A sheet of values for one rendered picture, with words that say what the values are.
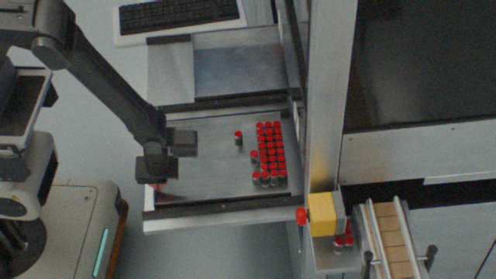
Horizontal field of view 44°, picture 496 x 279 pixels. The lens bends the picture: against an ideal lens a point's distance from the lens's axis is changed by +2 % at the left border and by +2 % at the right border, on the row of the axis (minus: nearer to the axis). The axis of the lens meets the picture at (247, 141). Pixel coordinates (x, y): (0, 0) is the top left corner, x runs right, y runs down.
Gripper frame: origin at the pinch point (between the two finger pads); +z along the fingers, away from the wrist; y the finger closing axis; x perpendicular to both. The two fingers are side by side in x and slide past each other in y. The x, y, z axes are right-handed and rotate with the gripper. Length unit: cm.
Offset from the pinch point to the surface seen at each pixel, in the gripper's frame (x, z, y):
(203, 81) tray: 36.9, 0.2, 12.1
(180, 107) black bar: 26.2, -0.8, 5.4
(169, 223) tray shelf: -9.5, 1.7, 2.7
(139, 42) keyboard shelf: 65, 11, -8
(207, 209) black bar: -7.8, -1.4, 12.0
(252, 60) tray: 44, -2, 27
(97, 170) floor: 73, 94, -33
